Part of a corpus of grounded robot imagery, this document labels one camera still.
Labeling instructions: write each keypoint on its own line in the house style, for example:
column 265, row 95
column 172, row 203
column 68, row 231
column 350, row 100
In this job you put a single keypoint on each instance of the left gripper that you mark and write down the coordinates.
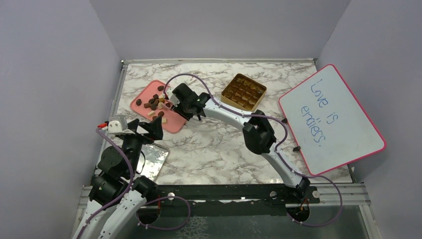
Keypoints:
column 154, row 128

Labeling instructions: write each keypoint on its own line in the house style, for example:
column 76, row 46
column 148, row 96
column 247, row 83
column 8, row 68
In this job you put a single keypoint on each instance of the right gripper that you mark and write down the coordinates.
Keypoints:
column 177, row 110

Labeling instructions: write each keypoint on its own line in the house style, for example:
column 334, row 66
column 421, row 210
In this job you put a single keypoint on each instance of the pink silicone tongs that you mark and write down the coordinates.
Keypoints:
column 164, row 103

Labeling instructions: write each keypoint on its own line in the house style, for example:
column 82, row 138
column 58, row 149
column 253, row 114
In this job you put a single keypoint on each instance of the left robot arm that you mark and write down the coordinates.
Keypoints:
column 116, row 193

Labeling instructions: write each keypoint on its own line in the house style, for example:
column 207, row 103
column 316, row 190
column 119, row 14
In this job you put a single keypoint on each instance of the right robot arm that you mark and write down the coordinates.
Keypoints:
column 259, row 138

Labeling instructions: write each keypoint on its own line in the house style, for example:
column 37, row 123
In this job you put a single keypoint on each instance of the gold chocolate tin box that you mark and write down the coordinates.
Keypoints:
column 243, row 93

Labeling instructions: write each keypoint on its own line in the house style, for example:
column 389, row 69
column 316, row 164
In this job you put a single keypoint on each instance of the pink plastic tray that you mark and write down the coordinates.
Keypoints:
column 174, row 121

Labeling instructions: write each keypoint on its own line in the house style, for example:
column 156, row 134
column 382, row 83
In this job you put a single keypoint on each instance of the pink framed whiteboard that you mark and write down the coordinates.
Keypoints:
column 328, row 123

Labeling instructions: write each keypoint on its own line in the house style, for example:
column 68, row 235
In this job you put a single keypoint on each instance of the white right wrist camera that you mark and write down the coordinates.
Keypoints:
column 173, row 99

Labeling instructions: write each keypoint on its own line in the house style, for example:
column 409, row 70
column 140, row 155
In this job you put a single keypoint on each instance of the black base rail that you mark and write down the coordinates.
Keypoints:
column 178, row 201

